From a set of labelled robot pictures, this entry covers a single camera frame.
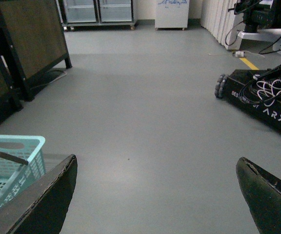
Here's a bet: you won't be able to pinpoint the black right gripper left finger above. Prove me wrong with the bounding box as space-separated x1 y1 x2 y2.
0 155 78 234

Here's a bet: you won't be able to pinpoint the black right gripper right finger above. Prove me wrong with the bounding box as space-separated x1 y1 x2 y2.
236 157 281 234

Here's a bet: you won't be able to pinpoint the light blue plastic basket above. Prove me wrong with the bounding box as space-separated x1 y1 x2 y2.
0 135 46 207

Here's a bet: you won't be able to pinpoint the dark wooden display stand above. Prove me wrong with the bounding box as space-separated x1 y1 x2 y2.
0 0 72 124

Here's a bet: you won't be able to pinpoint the white folding partition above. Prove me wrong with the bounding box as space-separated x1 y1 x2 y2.
201 0 244 50

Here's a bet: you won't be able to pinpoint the glass door refrigerator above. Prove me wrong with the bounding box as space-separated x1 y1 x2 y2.
58 0 137 31

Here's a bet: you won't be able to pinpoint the white chest freezer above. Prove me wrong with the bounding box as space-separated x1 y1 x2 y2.
155 0 190 30

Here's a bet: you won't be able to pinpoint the black and white cables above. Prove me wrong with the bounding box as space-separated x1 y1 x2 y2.
240 60 281 108

